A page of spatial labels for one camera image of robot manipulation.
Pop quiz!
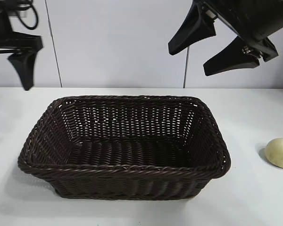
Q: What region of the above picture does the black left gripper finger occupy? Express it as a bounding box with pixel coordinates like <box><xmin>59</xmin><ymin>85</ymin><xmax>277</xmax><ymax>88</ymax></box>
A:
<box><xmin>8</xmin><ymin>50</ymin><xmax>38</xmax><ymax>91</ymax></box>

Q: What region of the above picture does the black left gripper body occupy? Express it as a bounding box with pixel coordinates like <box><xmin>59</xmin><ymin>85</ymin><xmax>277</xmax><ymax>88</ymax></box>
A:
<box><xmin>0</xmin><ymin>0</ymin><xmax>43</xmax><ymax>57</ymax></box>

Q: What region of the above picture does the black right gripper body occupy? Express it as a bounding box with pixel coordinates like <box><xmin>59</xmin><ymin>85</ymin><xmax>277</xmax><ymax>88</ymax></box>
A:
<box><xmin>192</xmin><ymin>0</ymin><xmax>283</xmax><ymax>63</ymax></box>

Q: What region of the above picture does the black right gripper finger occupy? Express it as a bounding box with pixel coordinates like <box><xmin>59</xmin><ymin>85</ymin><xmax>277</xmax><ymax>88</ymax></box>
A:
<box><xmin>202</xmin><ymin>37</ymin><xmax>260</xmax><ymax>77</ymax></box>
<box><xmin>167</xmin><ymin>2</ymin><xmax>217</xmax><ymax>56</ymax></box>

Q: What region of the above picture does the pale yellow egg yolk pastry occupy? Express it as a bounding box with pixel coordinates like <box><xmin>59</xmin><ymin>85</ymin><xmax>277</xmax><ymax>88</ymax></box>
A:
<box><xmin>264</xmin><ymin>137</ymin><xmax>283</xmax><ymax>170</ymax></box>

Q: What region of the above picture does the dark brown wicker basket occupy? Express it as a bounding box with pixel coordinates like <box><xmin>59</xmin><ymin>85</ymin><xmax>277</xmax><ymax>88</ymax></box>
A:
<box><xmin>17</xmin><ymin>95</ymin><xmax>232</xmax><ymax>201</ymax></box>

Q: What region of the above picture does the black looped cable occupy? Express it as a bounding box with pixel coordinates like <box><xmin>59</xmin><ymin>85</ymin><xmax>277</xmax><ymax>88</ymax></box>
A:
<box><xmin>11</xmin><ymin>0</ymin><xmax>38</xmax><ymax>31</ymax></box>

